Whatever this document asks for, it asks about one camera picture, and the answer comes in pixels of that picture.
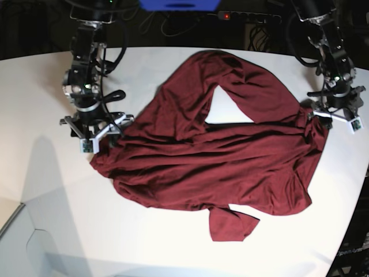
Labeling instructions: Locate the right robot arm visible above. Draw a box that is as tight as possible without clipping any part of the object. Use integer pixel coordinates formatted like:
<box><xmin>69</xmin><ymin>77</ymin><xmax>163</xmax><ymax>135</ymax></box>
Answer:
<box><xmin>59</xmin><ymin>1</ymin><xmax>134</xmax><ymax>154</ymax></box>

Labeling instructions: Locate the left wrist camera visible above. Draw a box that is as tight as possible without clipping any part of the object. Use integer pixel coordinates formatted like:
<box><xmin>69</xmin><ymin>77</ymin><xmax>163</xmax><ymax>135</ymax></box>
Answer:
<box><xmin>348</xmin><ymin>116</ymin><xmax>363</xmax><ymax>134</ymax></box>

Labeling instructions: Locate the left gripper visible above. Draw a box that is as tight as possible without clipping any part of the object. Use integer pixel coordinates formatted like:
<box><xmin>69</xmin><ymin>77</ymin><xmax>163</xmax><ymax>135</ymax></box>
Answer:
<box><xmin>307</xmin><ymin>86</ymin><xmax>366</xmax><ymax>130</ymax></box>

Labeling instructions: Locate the dark red t-shirt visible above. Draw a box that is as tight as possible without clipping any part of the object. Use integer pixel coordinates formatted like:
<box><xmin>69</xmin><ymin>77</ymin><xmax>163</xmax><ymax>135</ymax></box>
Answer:
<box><xmin>91</xmin><ymin>51</ymin><xmax>329</xmax><ymax>241</ymax></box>

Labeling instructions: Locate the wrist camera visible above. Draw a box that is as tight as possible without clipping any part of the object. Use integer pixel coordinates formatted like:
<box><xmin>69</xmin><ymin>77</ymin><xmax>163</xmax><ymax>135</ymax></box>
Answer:
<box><xmin>80</xmin><ymin>139</ymin><xmax>93</xmax><ymax>154</ymax></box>
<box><xmin>348</xmin><ymin>116</ymin><xmax>363</xmax><ymax>134</ymax></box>

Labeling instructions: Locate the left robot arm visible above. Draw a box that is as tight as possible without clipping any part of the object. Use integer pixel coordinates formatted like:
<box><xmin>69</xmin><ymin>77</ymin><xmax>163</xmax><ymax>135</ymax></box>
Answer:
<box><xmin>285</xmin><ymin>1</ymin><xmax>366</xmax><ymax>133</ymax></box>

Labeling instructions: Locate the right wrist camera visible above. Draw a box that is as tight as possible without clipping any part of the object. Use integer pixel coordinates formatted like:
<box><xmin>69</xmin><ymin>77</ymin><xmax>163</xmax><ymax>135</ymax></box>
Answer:
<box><xmin>80</xmin><ymin>139</ymin><xmax>93</xmax><ymax>154</ymax></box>

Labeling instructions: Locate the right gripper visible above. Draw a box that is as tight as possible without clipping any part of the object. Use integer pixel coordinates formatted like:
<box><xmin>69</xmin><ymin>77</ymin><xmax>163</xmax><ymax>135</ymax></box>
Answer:
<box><xmin>59</xmin><ymin>112</ymin><xmax>134</xmax><ymax>147</ymax></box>

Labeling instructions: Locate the black power strip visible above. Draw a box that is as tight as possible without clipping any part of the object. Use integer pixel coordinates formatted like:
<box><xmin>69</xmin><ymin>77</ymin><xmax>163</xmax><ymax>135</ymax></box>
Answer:
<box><xmin>217</xmin><ymin>10</ymin><xmax>282</xmax><ymax>24</ymax></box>

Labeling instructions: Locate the blue box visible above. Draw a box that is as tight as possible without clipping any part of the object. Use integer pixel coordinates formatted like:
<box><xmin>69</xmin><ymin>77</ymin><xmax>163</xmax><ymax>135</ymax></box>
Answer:
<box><xmin>139</xmin><ymin>0</ymin><xmax>220</xmax><ymax>12</ymax></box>

